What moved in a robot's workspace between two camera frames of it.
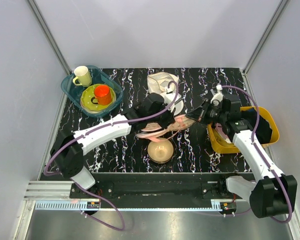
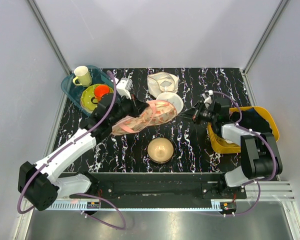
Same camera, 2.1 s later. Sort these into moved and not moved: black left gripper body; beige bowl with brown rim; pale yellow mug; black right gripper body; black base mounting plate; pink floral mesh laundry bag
Moved: pink floral mesh laundry bag; black left gripper body
Not moved: pale yellow mug; black right gripper body; black base mounting plate; beige bowl with brown rim
